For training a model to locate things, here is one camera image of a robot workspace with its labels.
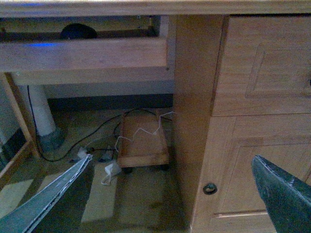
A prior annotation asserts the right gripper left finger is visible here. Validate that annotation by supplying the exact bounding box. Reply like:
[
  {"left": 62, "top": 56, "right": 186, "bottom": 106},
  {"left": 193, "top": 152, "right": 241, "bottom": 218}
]
[{"left": 0, "top": 154, "right": 93, "bottom": 233}]

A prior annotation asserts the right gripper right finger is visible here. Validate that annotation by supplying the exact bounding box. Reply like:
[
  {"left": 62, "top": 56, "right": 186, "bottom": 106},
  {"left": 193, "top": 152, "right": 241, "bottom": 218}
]
[{"left": 251, "top": 155, "right": 311, "bottom": 233}]

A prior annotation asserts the dark grey computer mouse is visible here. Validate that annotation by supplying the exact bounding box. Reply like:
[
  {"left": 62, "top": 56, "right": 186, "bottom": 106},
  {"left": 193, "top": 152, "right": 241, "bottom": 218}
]
[{"left": 60, "top": 23, "right": 98, "bottom": 40}]

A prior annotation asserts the white power adapter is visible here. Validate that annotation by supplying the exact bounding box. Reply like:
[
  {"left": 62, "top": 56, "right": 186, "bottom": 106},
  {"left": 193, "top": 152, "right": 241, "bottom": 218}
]
[{"left": 101, "top": 163, "right": 121, "bottom": 186}]

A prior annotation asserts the white pipe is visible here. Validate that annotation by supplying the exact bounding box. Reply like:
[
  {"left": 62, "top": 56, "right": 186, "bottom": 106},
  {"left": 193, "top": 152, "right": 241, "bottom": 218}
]
[{"left": 19, "top": 85, "right": 65, "bottom": 152}]

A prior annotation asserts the round metal drawer pull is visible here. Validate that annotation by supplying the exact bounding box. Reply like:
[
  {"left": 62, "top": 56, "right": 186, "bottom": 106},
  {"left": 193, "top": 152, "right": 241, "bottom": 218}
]
[{"left": 203, "top": 183, "right": 218, "bottom": 195}]

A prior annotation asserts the wooden desk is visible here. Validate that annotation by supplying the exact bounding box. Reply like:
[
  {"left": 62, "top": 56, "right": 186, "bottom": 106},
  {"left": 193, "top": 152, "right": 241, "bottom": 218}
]
[{"left": 0, "top": 0, "right": 311, "bottom": 233}]

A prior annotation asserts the pull-out keyboard tray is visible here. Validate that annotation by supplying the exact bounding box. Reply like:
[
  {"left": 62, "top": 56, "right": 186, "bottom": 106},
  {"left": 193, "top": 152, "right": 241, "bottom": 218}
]
[{"left": 0, "top": 16, "right": 176, "bottom": 85}]

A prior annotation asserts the black floor cable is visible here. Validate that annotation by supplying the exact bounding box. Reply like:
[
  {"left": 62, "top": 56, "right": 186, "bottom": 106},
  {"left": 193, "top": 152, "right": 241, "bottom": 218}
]
[{"left": 26, "top": 84, "right": 173, "bottom": 162}]

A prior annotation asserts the white thin cable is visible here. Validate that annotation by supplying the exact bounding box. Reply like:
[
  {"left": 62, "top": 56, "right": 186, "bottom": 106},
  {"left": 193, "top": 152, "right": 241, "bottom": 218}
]
[{"left": 114, "top": 111, "right": 175, "bottom": 153}]

